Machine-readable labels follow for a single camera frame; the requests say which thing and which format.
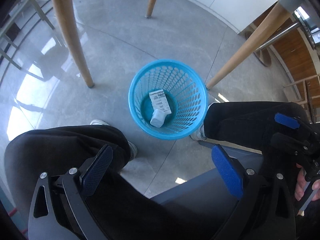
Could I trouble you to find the blue plastic trash basket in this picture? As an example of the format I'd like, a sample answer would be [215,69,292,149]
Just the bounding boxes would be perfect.
[128,59,208,140]

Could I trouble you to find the person's right hand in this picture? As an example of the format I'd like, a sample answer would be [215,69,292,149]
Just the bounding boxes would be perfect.
[295,164,320,201]

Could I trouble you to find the person's right leg black trousers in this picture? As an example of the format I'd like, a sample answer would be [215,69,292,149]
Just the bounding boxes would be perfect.
[203,101,308,170]

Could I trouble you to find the person's leg black trousers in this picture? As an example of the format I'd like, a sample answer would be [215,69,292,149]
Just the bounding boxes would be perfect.
[203,101,308,170]
[4,125,159,239]

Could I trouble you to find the person's left leg black trousers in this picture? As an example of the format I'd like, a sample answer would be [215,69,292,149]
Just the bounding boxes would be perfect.
[4,125,159,239]

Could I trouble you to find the white left shoe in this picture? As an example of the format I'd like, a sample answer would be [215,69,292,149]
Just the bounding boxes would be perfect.
[90,119,138,161]

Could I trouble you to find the white shoe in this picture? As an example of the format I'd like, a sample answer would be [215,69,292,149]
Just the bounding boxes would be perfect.
[90,119,138,161]
[190,102,216,141]

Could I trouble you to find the white right shoe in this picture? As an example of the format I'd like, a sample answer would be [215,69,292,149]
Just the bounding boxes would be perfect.
[190,102,216,141]

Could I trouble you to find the metal bar table stand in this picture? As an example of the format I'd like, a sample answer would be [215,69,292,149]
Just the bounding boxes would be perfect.
[253,21,301,67]

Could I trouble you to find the wooden table leg right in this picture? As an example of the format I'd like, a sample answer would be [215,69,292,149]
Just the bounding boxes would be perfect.
[206,2,291,90]

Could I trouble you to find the wooden table leg left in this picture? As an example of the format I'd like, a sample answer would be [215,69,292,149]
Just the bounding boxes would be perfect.
[52,0,94,88]

